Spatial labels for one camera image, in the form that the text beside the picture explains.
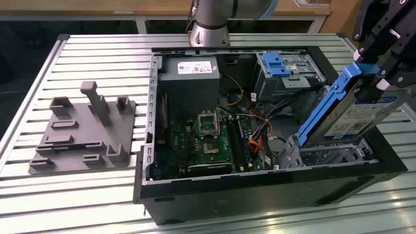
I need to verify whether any red orange disk power wire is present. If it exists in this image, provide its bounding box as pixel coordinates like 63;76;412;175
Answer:
248;117;274;158

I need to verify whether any metal drive cage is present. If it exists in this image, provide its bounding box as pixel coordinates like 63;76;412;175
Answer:
255;52;328;103

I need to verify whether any yellow black wire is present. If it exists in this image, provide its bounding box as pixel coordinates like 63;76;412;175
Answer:
218;73;246;108

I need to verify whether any grey parts rack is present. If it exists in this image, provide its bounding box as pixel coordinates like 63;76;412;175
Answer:
28;80;138;175

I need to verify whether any black labelled expansion slot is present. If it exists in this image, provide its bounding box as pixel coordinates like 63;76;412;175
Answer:
187;162;234;175

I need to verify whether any wooden desk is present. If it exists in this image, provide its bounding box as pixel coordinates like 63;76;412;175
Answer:
0;0;332;35

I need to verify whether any black wire bundle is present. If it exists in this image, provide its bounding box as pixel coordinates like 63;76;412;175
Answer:
256;97;294;120

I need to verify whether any dark power supply unit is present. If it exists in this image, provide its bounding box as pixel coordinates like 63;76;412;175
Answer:
158;56;222;122

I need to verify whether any hard disk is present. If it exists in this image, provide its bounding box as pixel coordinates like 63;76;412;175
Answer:
298;62;407;148

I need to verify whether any metal socket cover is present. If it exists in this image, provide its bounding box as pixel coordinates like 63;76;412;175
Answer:
198;110;219;136

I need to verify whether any black RAM slot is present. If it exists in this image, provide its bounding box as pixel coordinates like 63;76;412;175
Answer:
231;116;246;173
235;116;251;172
227;116;242;173

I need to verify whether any blue drive latch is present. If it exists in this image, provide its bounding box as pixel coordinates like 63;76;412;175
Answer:
263;52;292;78

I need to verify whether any black PC case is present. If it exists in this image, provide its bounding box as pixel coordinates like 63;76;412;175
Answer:
132;46;410;225

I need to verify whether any green motherboard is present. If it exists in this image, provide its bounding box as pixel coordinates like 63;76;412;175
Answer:
155;107;271;174

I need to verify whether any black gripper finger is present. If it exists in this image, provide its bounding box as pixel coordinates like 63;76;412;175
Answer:
354;9;403;103
376;21;416;90

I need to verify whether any metal disk bay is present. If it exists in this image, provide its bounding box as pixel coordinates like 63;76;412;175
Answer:
279;136;380;169

